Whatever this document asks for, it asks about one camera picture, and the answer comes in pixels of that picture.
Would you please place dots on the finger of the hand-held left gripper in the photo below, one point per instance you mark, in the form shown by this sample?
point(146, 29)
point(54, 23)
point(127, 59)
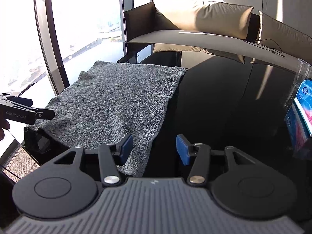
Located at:
point(45, 114)

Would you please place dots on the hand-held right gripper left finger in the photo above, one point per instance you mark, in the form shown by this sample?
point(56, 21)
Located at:
point(126, 148)

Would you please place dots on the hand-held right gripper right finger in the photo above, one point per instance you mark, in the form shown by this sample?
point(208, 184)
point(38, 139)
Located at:
point(182, 151)

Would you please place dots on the grey fluffy towel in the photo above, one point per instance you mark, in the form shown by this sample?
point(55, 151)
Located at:
point(117, 102)

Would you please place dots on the person's left hand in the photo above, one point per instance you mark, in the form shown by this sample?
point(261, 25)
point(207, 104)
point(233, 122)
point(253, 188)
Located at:
point(3, 129)

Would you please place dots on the beige and brown sofa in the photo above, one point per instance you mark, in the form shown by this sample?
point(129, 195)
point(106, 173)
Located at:
point(185, 35)

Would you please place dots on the blue tissue box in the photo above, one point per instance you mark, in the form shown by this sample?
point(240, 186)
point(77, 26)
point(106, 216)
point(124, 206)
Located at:
point(304, 102)

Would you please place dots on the large beige cushion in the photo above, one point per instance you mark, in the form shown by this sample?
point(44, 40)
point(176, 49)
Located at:
point(199, 14)

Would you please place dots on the clear plastic cup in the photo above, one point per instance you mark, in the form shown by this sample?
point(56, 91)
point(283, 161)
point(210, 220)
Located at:
point(304, 69)

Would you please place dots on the small beige cushion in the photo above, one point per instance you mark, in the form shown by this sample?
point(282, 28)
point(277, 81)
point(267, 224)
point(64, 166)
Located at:
point(287, 35)

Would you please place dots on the black window frame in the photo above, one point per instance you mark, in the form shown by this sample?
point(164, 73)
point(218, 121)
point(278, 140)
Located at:
point(43, 29)

